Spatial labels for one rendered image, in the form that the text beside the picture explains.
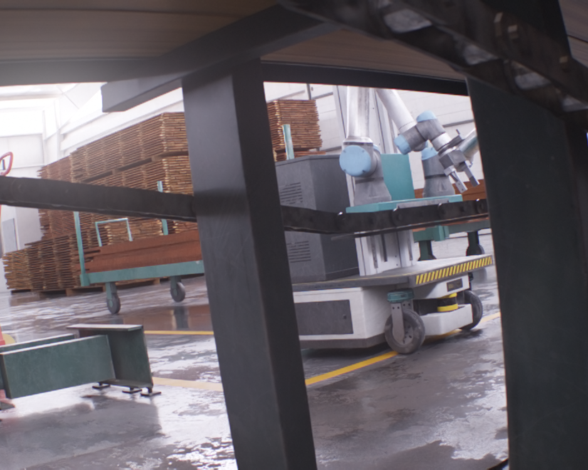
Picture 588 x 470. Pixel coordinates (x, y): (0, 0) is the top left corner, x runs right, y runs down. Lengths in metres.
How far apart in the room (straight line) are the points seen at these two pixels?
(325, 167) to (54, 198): 2.60
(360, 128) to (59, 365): 1.44
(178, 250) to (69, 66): 5.76
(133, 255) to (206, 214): 6.37
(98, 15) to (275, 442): 0.54
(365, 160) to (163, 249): 4.11
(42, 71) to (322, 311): 2.43
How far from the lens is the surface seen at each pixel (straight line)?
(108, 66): 1.11
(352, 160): 3.04
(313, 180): 3.39
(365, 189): 3.17
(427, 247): 7.04
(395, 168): 3.53
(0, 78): 1.02
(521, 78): 0.51
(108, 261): 7.76
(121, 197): 0.99
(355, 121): 3.07
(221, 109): 0.96
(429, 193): 3.58
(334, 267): 3.44
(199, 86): 1.00
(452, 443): 1.84
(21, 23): 0.77
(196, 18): 0.86
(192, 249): 6.63
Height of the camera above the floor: 0.53
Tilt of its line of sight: 1 degrees down
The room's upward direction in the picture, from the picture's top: 8 degrees counter-clockwise
